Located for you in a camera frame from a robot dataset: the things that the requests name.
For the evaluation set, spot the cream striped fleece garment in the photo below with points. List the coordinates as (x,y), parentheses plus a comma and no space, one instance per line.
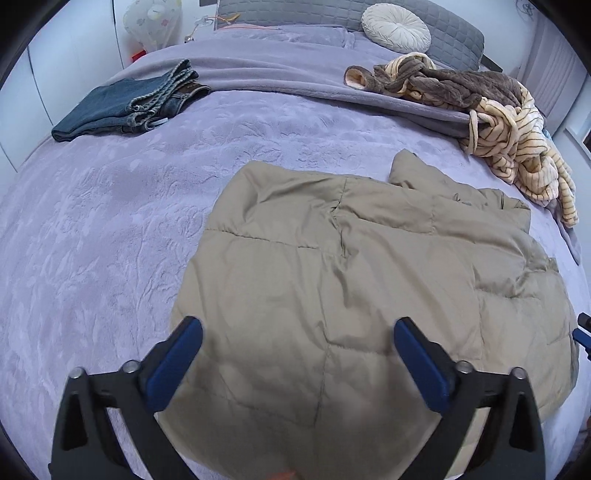
(512,138)

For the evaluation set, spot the lavender pillow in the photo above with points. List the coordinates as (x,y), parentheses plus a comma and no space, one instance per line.
(295,34)
(358,44)

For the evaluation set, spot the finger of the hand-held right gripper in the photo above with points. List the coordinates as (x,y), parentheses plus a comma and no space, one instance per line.
(585,339)

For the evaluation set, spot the lavender embossed bed blanket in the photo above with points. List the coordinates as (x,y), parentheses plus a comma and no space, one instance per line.
(92,230)

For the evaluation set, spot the brown fleece garment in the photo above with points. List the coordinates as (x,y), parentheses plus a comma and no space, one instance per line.
(452,85)

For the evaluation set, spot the folded blue jeans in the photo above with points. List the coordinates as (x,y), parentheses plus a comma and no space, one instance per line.
(101,106)

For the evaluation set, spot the dark framed window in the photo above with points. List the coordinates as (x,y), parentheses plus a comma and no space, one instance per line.
(587,138)

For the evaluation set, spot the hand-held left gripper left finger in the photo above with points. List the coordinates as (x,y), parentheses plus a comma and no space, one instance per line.
(175,360)

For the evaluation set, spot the red box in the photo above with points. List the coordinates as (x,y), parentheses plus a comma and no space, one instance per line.
(137,54)

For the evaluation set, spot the grey quilted headboard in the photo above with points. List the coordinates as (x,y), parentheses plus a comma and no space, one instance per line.
(300,11)

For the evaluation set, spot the fan in floral cover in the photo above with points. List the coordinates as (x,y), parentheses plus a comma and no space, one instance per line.
(152,23)

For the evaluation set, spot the white wardrobe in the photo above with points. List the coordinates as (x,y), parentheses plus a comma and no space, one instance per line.
(55,69)

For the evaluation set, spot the pale curtain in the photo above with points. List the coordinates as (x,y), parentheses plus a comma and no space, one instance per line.
(549,78)

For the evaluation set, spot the white wall fan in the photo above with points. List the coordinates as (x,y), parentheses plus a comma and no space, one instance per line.
(526,6)

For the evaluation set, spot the plain lavender blanket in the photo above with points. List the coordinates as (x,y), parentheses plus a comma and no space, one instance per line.
(277,64)

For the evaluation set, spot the bedside clutter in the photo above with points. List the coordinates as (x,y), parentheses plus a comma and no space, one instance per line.
(198,30)

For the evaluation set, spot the light blue cloth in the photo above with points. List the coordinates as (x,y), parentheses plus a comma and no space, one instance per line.
(548,133)

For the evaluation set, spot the round cream cushion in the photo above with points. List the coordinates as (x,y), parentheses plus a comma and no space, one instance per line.
(396,26)

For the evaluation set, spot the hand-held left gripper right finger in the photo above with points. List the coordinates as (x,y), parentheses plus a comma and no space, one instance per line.
(420,364)

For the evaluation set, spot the beige puffer jacket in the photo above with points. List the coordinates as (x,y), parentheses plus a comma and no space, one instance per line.
(323,286)

